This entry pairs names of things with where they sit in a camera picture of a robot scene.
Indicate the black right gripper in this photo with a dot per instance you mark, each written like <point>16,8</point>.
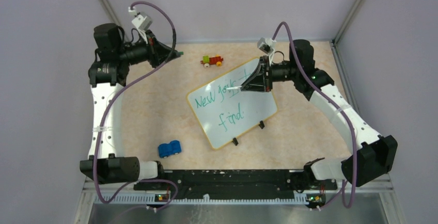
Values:
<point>259,80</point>

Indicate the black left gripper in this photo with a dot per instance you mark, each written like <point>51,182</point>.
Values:
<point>157,52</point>

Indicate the green white marker pen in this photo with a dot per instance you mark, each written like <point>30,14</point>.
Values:
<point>234,88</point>

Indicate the yellow-framed whiteboard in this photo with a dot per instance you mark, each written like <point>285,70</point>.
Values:
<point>227,114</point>

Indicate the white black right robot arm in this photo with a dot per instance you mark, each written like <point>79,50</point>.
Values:
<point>372,155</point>

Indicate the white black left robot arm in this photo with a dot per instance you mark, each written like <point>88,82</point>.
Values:
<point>106,162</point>

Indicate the black whiteboard clip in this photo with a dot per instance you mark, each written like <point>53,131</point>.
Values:
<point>261,125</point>
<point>235,141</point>

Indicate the red toy train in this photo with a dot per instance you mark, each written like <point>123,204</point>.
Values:
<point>208,61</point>

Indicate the blue toy car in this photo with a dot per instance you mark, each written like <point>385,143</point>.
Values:
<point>167,149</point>

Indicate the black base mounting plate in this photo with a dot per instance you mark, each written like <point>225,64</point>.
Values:
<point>237,184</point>

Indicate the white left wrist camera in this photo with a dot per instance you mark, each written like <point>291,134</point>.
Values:
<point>141,22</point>

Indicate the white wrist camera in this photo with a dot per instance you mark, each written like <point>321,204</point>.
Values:
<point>267,45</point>
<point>141,22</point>

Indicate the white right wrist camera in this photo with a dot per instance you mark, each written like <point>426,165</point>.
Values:
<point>267,45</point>

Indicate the aluminium frame rail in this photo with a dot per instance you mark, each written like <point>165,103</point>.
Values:
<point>119,193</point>

